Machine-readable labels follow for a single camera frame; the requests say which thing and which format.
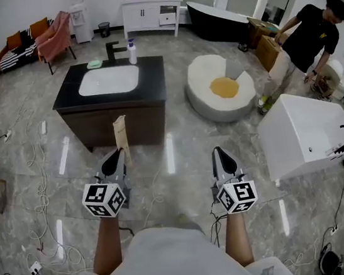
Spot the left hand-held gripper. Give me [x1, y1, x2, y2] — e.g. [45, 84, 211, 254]
[75, 147, 136, 223]

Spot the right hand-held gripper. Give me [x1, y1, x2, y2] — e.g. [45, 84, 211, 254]
[204, 141, 260, 217]

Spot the person's left forearm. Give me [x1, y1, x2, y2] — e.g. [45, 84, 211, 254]
[86, 215, 129, 275]

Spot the person's right forearm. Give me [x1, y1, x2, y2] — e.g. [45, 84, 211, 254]
[219, 209, 257, 270]

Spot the dark vanity with black top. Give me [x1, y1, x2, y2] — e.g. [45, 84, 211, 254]
[47, 52, 176, 159]

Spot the person's right shoe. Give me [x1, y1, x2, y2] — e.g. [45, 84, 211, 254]
[174, 212, 194, 227]

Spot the white rectangular bathtub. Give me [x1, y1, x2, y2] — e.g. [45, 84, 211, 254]
[252, 85, 344, 184]

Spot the white sink basin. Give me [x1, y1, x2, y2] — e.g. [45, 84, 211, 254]
[75, 62, 143, 99]

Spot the egg-shaped white beanbag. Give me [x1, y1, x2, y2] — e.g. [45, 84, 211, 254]
[180, 48, 260, 128]

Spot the green soap dish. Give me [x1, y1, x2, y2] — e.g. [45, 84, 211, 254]
[86, 59, 104, 70]

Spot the white bottle with blue pump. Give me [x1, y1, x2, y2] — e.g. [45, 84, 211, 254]
[125, 37, 140, 66]

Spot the person's white shirt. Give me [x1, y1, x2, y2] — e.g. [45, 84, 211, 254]
[43, 207, 301, 275]

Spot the black faucet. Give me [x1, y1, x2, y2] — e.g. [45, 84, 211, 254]
[104, 39, 130, 64]

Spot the large cardboard box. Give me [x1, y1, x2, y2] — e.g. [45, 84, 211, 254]
[254, 31, 287, 74]

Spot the square white floor socket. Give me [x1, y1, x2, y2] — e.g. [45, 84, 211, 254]
[28, 260, 45, 275]

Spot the brown patterned paper bag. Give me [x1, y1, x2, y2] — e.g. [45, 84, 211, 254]
[311, 61, 341, 102]

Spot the black mesh waste bin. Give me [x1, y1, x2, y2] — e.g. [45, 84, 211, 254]
[97, 21, 113, 39]

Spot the white water dispenser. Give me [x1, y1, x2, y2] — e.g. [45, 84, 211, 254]
[68, 1, 96, 45]

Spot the chair with pink cover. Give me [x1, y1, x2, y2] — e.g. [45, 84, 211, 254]
[30, 9, 80, 77]

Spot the black bag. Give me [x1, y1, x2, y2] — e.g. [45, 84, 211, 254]
[316, 240, 344, 275]

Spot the open cardboard box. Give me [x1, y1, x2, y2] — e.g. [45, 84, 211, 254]
[246, 13, 283, 50]

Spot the black freestanding bathtub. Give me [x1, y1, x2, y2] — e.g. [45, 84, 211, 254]
[186, 0, 262, 50]

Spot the black and white striped sofa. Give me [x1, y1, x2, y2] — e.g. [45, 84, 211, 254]
[0, 16, 62, 75]

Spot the white plush toy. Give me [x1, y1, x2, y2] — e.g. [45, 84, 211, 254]
[326, 57, 344, 97]

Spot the white bathroom cabinet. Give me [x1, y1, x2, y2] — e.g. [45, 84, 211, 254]
[119, 0, 189, 45]

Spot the large orange cushion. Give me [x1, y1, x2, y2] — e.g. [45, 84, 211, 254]
[28, 16, 51, 40]

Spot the small orange cushion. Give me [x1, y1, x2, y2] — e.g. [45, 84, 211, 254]
[4, 30, 24, 52]

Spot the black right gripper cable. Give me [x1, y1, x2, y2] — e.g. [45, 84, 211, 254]
[206, 200, 235, 249]

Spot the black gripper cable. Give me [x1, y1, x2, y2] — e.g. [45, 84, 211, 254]
[118, 223, 136, 238]
[206, 200, 235, 249]

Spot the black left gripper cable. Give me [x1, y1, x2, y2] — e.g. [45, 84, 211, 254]
[118, 223, 136, 238]

